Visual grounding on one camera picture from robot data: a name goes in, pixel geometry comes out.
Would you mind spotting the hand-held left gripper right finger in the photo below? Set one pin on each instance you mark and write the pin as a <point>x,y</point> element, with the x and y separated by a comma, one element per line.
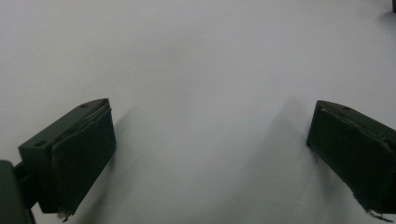
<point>358,155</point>

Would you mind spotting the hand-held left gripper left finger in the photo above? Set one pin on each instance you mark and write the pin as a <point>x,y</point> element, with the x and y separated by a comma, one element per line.
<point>77,155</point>

